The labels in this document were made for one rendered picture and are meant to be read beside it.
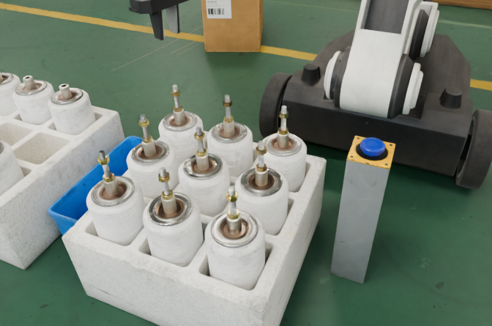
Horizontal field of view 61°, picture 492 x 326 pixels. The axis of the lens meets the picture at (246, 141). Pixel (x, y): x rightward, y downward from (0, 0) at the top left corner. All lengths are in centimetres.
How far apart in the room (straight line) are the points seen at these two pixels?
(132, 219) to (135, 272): 9
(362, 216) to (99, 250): 47
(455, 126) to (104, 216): 79
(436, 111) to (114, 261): 78
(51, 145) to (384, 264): 84
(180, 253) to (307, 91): 58
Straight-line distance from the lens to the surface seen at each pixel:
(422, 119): 108
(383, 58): 92
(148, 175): 82
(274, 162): 80
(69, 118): 108
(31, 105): 116
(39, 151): 115
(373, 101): 92
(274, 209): 73
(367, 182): 73
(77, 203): 105
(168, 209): 70
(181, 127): 89
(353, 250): 86
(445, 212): 113
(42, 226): 105
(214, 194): 77
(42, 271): 105
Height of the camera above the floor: 75
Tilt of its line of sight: 37 degrees down
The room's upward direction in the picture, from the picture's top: 2 degrees counter-clockwise
